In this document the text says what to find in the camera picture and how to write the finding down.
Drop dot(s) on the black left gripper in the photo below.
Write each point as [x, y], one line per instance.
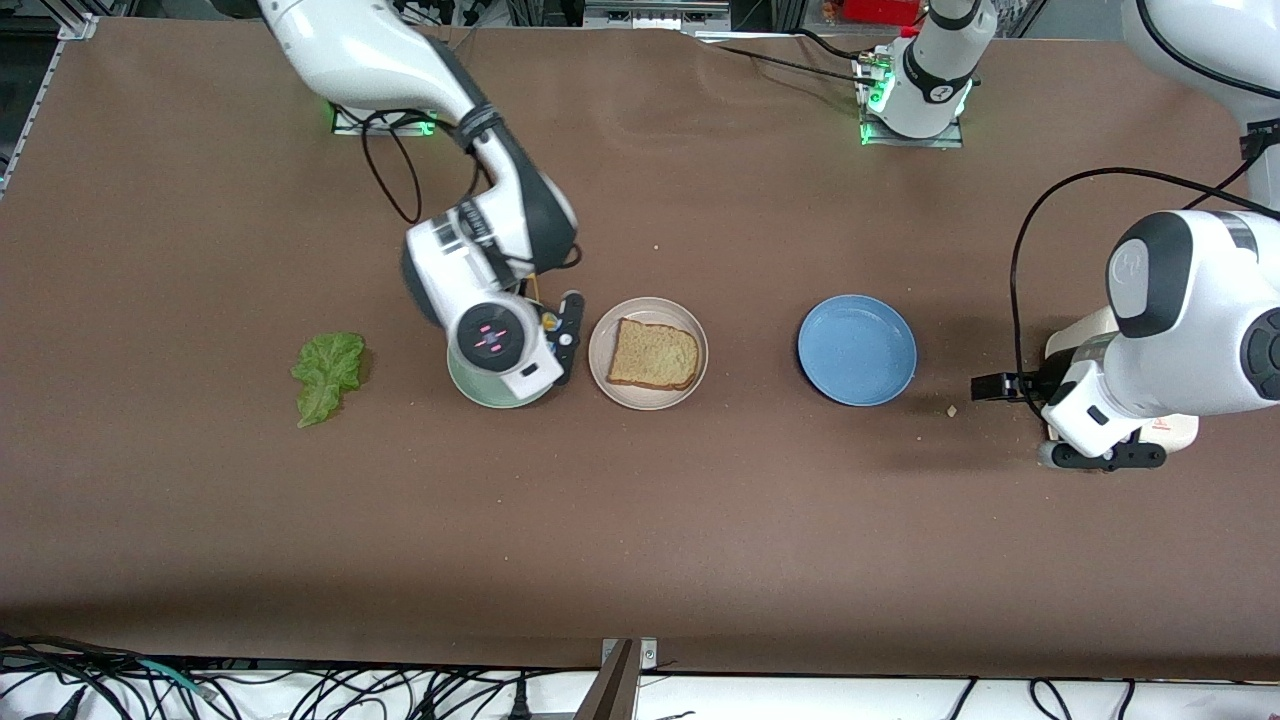
[1012, 386]

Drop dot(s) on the brown toast bread slice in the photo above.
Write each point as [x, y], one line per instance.
[655, 355]

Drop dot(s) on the yellow squeeze mustard bottle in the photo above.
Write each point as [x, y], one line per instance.
[549, 322]

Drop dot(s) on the green lettuce leaf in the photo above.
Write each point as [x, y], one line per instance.
[325, 375]

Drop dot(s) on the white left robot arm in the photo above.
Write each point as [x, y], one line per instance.
[1200, 340]

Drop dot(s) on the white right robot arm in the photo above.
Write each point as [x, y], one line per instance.
[350, 50]

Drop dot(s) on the blue round plate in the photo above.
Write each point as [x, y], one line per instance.
[857, 350]

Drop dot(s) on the beige round plate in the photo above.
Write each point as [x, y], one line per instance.
[640, 395]

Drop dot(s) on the mint green round plate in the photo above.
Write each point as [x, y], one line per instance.
[480, 395]

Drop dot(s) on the white two-slot toaster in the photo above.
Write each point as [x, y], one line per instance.
[1075, 335]

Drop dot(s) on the red box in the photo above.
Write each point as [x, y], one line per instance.
[870, 10]

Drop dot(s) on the silver power strip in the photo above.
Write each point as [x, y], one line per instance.
[655, 12]

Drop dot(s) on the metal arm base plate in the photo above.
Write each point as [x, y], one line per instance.
[915, 141]
[345, 125]

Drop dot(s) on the small silver bracket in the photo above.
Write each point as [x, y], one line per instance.
[648, 652]

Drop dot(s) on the grey metal post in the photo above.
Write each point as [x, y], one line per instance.
[612, 690]

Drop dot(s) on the aluminium table edge rail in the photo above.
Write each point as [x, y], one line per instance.
[45, 90]

